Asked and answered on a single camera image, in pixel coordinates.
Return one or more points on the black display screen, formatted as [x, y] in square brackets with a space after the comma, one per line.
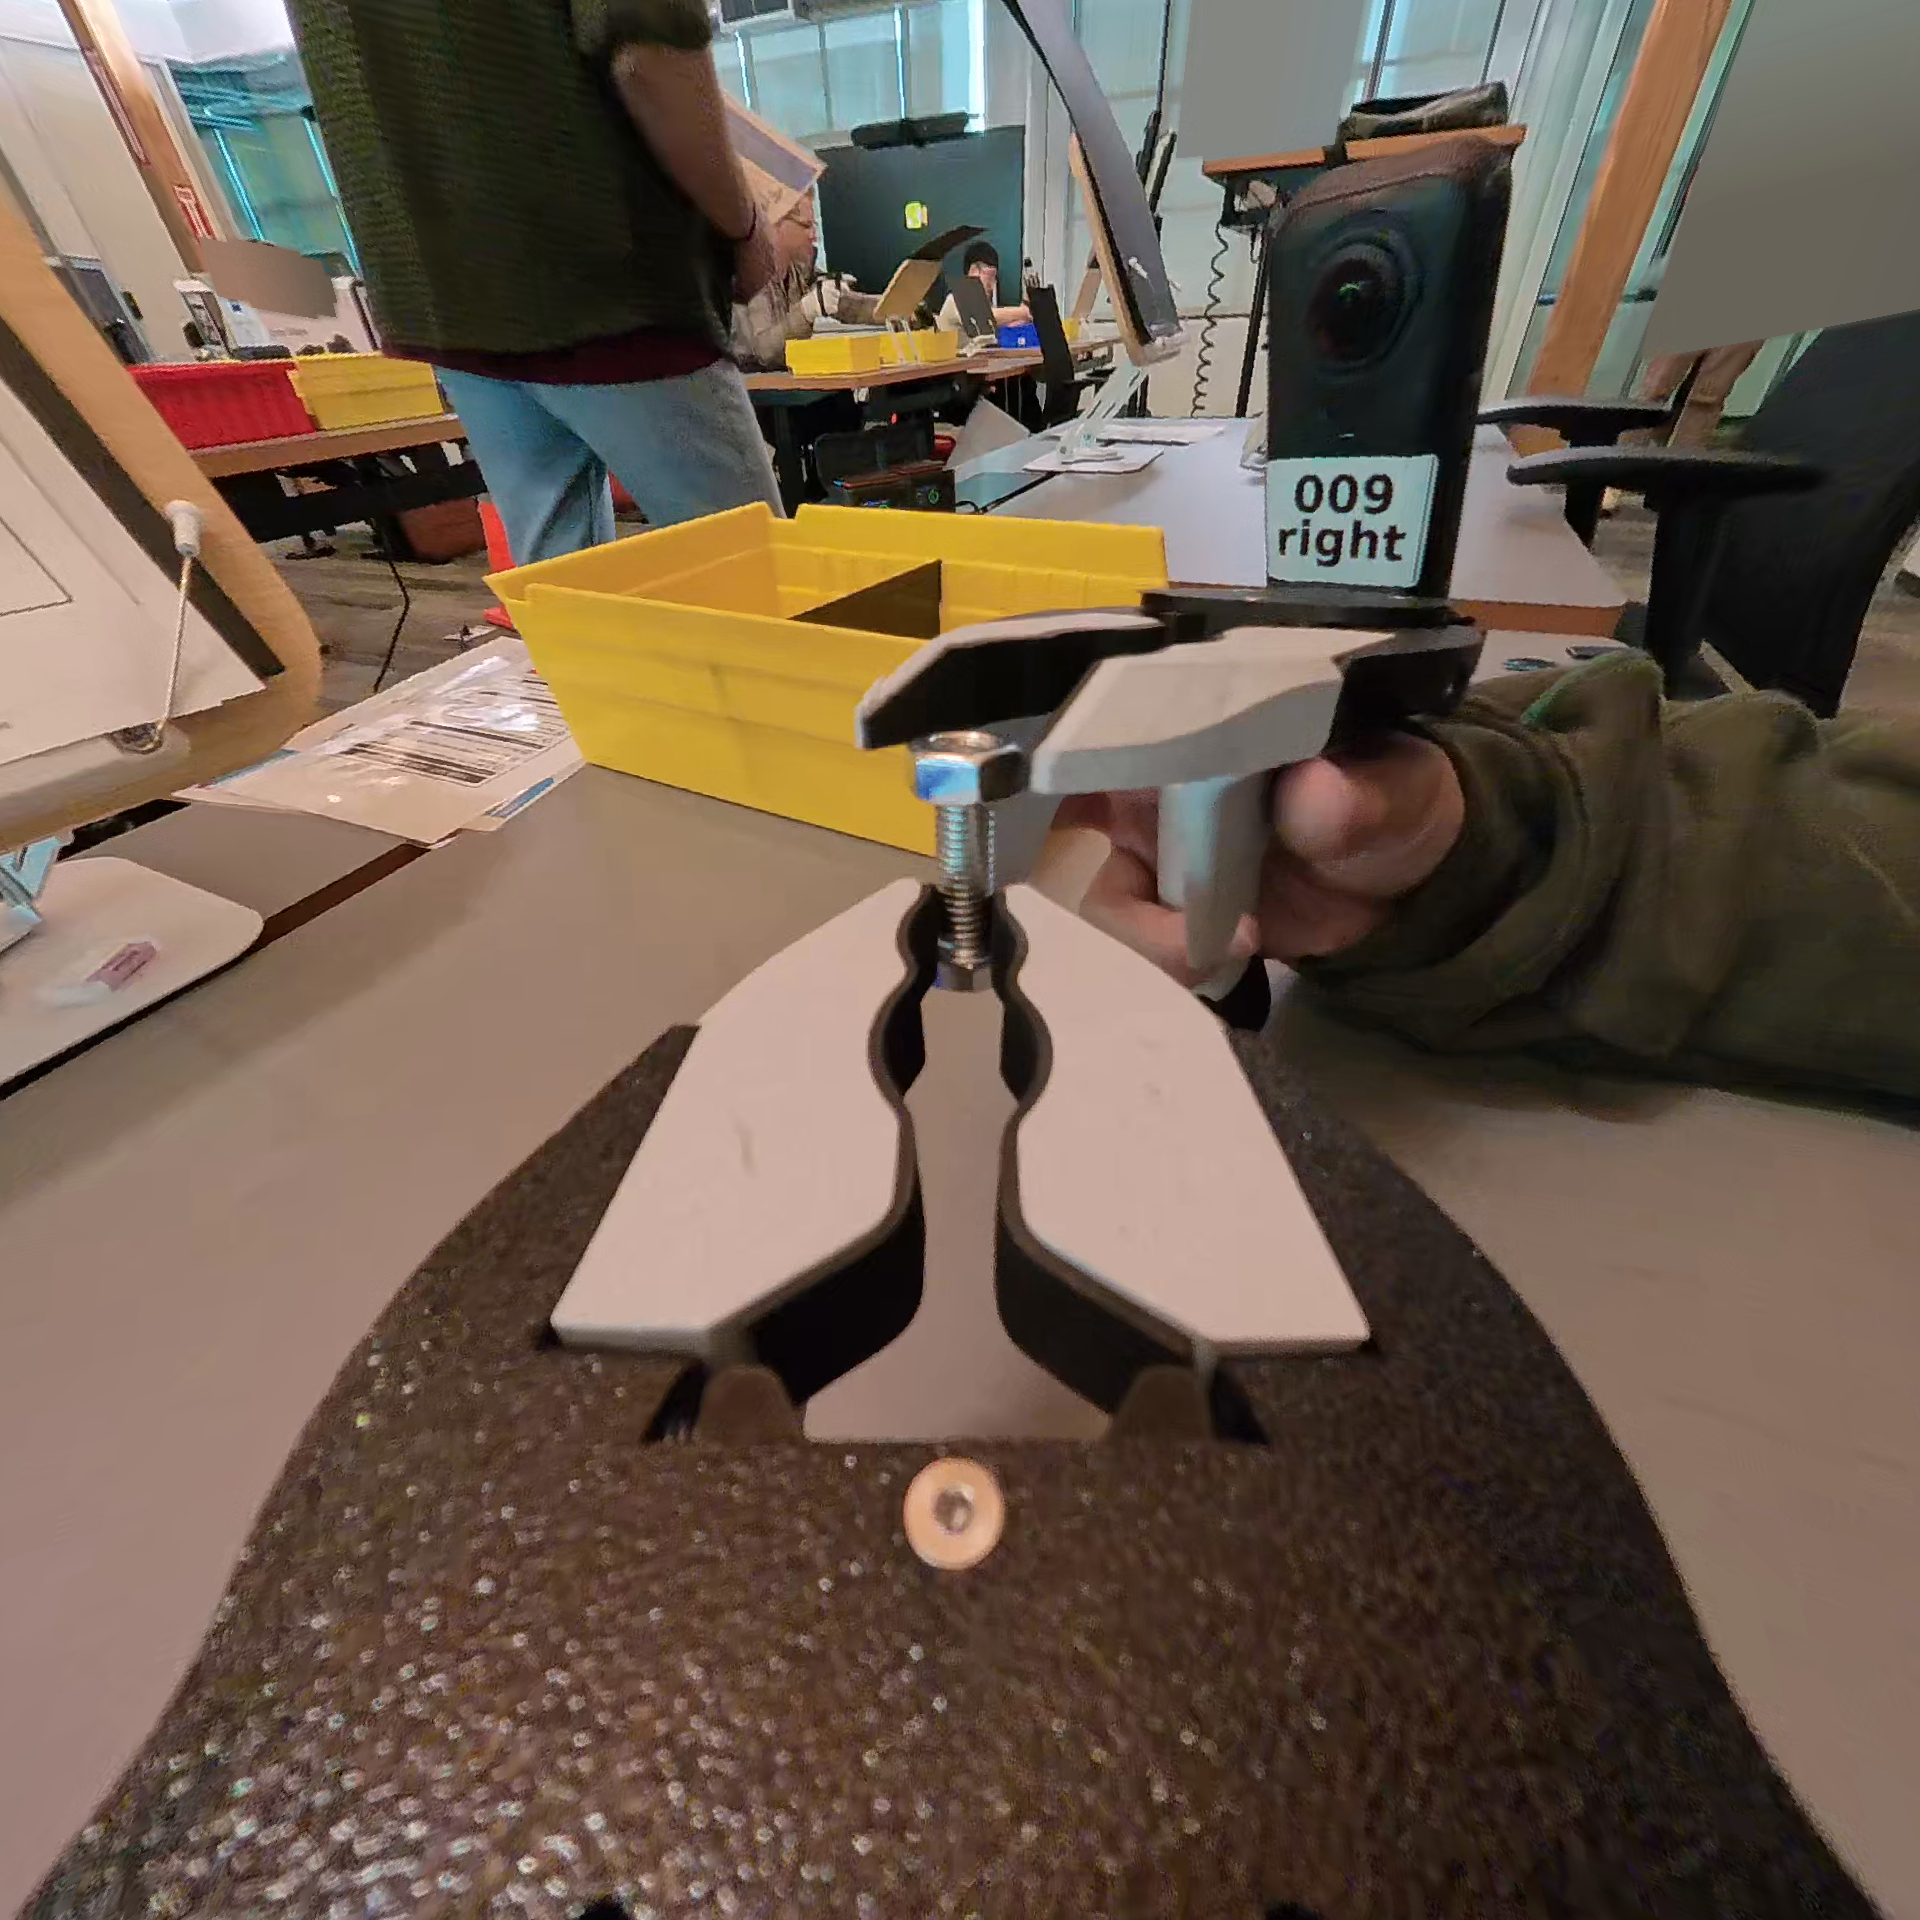
[901, 188]

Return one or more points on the orange traffic cone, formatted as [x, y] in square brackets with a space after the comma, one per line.
[492, 533]

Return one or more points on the low yellow parts bin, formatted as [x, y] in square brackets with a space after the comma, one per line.
[848, 353]

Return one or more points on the wooden document holder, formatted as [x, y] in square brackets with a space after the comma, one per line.
[182, 600]

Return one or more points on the silver hex nut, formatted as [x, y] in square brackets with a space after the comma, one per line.
[968, 769]

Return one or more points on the silver hex bolt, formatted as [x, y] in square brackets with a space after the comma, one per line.
[965, 900]

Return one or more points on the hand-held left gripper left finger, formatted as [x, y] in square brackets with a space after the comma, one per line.
[751, 1171]

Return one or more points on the yellow plastic bin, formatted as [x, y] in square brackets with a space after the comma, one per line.
[675, 690]

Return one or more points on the short red storage bin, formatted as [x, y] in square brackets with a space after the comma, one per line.
[219, 402]

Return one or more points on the black bin divider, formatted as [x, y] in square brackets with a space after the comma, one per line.
[886, 597]

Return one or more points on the long wooden work table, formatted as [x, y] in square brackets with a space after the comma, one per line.
[331, 445]

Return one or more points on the black-backed document stand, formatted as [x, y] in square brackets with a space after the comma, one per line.
[1119, 195]

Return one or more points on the white stand base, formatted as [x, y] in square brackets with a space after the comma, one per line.
[136, 961]

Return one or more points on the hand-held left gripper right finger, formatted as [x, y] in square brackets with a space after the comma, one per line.
[1171, 1184]

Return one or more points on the laminated printed sheet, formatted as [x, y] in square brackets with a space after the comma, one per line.
[405, 743]

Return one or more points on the grey desk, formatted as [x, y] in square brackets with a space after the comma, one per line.
[301, 1140]

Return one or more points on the small yellow storage bin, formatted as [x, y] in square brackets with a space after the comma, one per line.
[369, 388]

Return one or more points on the black office chair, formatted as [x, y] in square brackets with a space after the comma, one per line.
[1800, 481]

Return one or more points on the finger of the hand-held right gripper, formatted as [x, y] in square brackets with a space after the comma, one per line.
[960, 681]
[1201, 705]

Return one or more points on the person's right hand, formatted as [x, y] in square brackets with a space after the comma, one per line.
[1365, 825]

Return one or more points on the person's right forearm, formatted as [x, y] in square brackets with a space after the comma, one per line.
[1652, 884]

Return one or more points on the wooden post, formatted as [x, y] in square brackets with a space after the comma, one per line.
[1629, 195]

